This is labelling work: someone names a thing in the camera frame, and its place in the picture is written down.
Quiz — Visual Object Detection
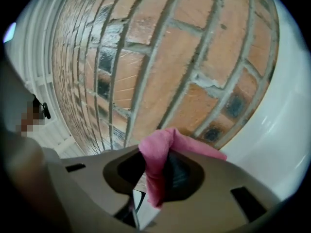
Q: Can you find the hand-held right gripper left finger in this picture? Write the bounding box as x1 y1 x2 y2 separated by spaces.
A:
117 150 146 192

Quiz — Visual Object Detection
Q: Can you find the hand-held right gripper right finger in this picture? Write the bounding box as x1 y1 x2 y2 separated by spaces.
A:
164 152 203 201

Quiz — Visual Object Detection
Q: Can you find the pink cloth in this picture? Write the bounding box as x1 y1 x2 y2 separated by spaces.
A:
138 127 228 209

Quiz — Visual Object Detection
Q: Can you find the person's right forearm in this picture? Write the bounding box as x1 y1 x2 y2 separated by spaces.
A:
0 127 72 233

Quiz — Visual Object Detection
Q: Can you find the white ceramic sink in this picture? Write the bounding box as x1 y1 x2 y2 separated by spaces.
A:
220 0 311 203

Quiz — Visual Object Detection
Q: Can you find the person's face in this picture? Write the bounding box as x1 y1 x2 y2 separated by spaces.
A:
20 100 46 137

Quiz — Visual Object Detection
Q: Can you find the black head-worn camera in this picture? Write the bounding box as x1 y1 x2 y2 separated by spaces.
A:
33 95 52 120

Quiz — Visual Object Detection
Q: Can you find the white window frame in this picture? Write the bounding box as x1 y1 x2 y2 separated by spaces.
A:
9 0 85 159

